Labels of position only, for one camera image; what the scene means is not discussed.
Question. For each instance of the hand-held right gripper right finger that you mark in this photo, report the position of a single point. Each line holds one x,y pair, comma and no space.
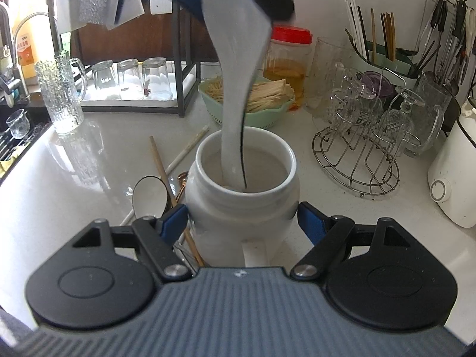
310,217

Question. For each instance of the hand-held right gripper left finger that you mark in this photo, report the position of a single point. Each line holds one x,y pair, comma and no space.
174,220

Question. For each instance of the copper spoon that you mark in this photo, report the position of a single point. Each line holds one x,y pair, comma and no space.
182,178

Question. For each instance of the white ceramic mug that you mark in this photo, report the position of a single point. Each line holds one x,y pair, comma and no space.
241,215

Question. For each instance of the hanging kitchen utensils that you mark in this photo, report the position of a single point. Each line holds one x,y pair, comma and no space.
442,37

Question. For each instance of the white plastic box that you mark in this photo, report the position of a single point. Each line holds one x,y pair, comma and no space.
68,11
160,3
130,7

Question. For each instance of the wooden cutting board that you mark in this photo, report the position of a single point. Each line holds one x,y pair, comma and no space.
160,37

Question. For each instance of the red-lidded plastic jar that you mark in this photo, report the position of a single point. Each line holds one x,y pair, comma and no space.
290,67

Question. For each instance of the black metal shelf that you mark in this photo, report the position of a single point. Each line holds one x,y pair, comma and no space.
182,63

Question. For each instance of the bubble-textured clear sheet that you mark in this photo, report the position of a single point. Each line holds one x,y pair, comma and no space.
96,3

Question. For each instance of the tall clear glass pitcher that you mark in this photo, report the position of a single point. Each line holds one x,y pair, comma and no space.
327,67

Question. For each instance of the clear glass tumbler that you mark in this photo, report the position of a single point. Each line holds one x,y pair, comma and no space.
104,81
130,80
156,80

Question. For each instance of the dried bean curd sticks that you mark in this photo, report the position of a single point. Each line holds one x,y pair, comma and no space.
267,95

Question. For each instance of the green plastic basket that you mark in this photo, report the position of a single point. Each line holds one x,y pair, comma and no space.
267,118

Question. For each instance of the upturned glasses on tray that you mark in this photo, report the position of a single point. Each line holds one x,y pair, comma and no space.
130,102

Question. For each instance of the green utensil caddy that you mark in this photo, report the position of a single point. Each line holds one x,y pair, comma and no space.
375,74

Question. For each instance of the clear glass goblet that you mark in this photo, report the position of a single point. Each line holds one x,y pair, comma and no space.
399,119
357,96

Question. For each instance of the purple glass cup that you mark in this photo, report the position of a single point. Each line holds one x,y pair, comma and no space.
375,83

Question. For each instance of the white electric cooker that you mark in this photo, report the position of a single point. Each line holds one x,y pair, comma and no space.
457,178

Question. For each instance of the slim curved faucet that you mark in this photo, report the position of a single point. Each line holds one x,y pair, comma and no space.
28,18

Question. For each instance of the tall textured glass jug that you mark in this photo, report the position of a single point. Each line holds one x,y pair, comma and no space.
431,119

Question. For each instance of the textured glass beer mug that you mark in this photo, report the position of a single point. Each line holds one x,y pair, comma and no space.
63,96

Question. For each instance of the yellow plastic bottle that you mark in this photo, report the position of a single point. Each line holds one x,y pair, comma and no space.
29,54

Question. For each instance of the black kitchen sink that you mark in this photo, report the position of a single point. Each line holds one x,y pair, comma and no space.
33,130

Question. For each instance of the pull-down kitchen faucet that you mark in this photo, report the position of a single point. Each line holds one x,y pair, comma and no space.
7,44

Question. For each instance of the small patterned glass cup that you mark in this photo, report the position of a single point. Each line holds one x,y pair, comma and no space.
16,122

